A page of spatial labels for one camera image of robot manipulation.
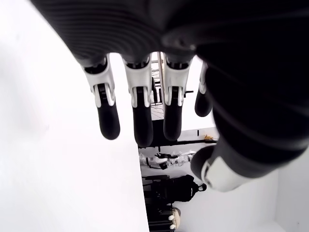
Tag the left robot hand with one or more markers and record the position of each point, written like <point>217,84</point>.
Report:
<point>169,24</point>

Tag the metal rack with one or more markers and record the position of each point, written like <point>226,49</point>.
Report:
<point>155,72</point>

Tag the small yellow object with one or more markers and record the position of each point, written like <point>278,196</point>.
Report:
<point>208,137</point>

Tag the silver humanoid robot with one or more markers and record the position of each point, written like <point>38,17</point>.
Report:
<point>159,160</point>

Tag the black backpack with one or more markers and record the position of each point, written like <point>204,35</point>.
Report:
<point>183,188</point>

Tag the black equipment case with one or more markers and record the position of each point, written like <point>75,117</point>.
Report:
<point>157,193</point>

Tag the white shelf black frame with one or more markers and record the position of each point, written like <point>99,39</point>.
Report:
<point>190,135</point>

